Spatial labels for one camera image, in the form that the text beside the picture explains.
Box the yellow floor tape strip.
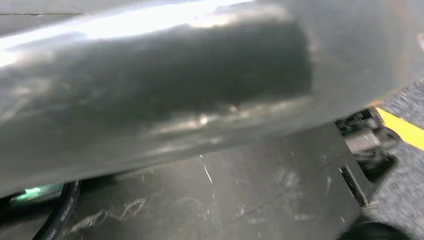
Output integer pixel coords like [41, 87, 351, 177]
[375, 106, 424, 152]

